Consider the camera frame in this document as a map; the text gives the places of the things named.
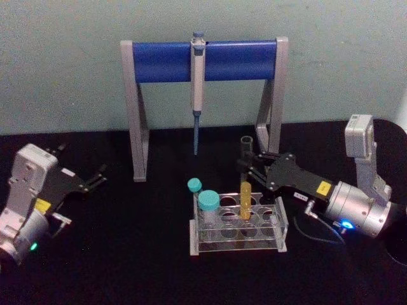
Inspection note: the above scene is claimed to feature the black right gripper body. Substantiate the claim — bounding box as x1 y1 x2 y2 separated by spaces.
265 152 335 203

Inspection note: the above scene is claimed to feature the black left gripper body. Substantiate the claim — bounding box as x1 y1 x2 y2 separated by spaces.
32 163 89 215

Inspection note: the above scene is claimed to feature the tube with yellow liquid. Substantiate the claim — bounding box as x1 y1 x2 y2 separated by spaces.
240 135 256 222

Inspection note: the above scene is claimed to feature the large teal capped tube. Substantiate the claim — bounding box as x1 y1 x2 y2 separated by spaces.
197 189 221 230

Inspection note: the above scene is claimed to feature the clear acrylic tube rack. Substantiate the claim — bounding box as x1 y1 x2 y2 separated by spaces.
189 192 289 257

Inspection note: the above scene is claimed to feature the small teal capped tube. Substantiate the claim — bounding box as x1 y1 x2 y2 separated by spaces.
186 177 204 205

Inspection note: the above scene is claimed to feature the black table cloth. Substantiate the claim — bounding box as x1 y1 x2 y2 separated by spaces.
0 119 407 305

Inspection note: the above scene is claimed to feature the white and blue pipette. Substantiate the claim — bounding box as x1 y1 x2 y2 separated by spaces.
190 30 207 156

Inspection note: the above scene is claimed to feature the grey stand with blue bar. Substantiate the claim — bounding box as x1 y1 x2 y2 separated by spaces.
120 36 289 183

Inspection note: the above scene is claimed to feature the thin dark cable silver plug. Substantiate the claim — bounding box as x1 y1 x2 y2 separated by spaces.
292 198 350 247
47 213 73 239

